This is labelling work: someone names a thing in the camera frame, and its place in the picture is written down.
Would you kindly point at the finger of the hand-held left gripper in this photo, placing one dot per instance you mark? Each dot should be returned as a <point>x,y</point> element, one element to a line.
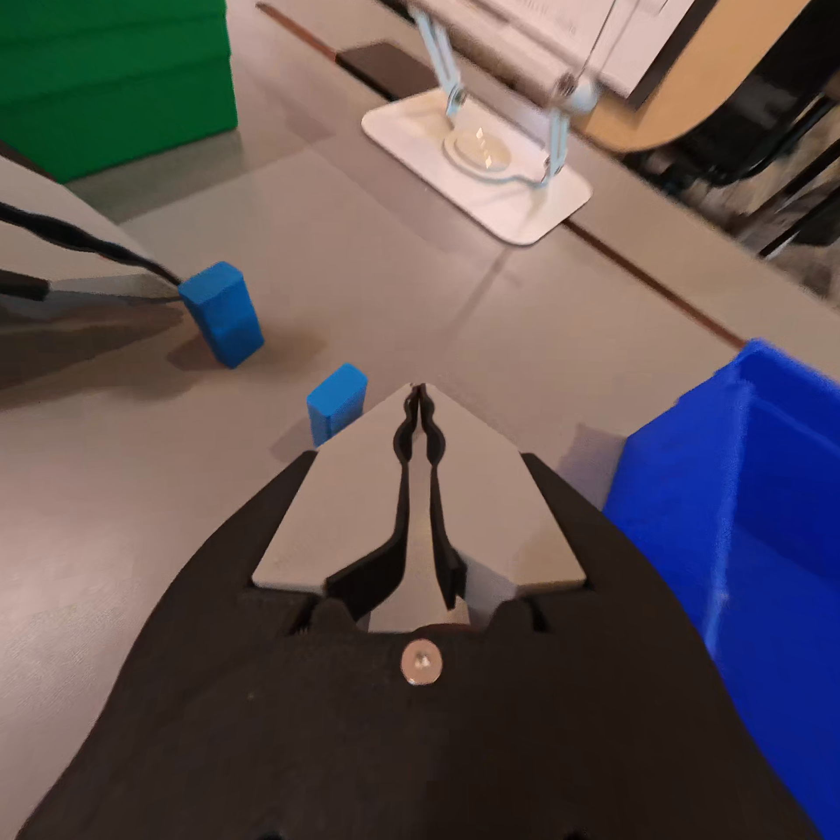
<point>65,262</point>
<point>39,190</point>

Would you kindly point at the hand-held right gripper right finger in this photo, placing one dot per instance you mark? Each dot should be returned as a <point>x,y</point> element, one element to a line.
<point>505,518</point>

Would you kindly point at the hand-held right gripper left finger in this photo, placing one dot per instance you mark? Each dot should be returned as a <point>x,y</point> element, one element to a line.
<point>328,518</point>

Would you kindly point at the blue rectangular block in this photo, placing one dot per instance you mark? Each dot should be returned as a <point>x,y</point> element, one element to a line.
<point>220,315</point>
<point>338,400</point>

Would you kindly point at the green plastic bin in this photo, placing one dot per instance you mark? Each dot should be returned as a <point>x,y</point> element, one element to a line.
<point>118,85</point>

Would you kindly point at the blue plastic bin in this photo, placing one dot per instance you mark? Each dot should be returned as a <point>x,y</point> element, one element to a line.
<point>754,525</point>

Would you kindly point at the white document stand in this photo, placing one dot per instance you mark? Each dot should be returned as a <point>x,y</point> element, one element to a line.
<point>518,203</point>

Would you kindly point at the wooden backing board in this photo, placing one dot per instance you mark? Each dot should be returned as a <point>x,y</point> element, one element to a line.
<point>709,92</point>

